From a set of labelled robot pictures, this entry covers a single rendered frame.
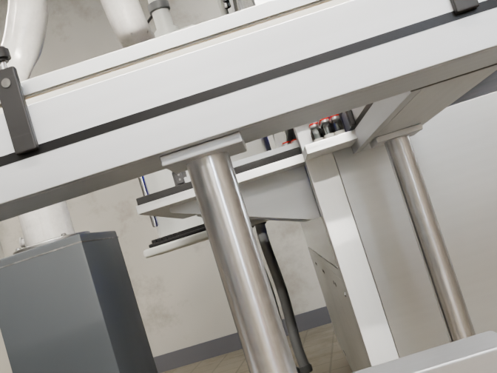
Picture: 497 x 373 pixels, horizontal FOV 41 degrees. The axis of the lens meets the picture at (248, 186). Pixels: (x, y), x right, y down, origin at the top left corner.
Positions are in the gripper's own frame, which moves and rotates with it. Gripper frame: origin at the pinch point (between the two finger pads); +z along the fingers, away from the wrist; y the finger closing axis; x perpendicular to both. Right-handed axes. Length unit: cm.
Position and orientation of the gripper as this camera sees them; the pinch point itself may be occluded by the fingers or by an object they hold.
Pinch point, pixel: (180, 178)
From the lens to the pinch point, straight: 166.0
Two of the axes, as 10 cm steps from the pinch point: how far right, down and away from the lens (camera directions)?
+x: -9.6, 2.7, 0.3
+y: 0.5, 0.6, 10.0
